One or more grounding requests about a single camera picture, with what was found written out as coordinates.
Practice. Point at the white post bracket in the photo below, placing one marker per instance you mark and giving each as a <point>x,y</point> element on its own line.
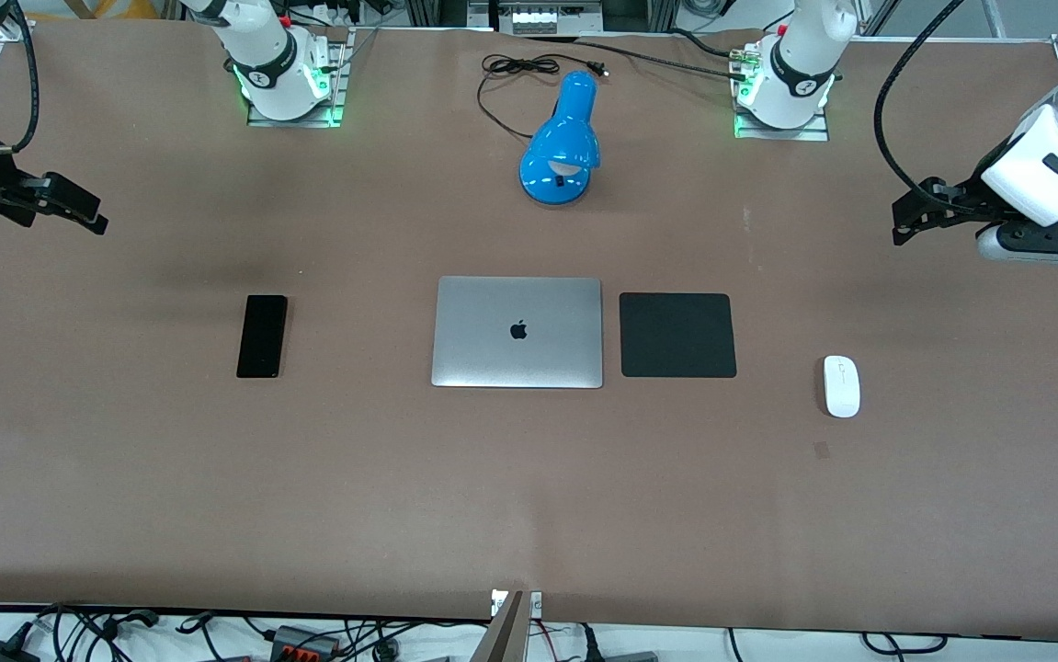
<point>536,602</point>

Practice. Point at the white power strip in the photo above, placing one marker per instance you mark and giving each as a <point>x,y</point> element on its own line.
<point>551,18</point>

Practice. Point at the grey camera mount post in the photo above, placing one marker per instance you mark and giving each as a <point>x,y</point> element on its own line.
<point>508,634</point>

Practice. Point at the black terminal block orange levers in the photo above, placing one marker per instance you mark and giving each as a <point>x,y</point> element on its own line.
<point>294,636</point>

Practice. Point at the white computer mouse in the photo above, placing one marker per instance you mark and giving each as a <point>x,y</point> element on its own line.
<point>841,386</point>

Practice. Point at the black power adapter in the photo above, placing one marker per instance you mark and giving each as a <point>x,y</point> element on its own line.
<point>0,653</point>

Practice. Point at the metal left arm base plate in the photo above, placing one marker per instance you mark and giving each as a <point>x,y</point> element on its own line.
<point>818,134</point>

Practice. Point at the silver closed laptop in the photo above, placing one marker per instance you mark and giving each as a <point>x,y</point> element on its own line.
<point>517,331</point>

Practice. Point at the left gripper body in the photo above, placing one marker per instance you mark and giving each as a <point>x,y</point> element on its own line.
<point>976,199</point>

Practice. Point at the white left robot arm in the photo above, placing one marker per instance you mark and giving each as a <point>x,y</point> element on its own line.
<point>800,55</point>

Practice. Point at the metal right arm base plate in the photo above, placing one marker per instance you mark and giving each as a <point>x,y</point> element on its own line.
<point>257,118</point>

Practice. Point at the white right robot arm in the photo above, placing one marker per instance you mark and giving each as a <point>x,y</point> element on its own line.
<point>262,46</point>

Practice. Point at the black mouse pad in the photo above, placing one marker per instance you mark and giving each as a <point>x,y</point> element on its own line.
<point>677,336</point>

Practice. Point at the black smartphone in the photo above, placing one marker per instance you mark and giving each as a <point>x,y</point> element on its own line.
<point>262,336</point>

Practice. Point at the blue desk lamp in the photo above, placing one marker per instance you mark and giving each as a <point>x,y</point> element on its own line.
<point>561,138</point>

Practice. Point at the black left camera mount bracket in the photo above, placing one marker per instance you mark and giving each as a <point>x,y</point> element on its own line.
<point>1043,235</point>

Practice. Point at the black plug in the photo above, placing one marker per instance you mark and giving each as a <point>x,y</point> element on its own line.
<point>591,644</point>

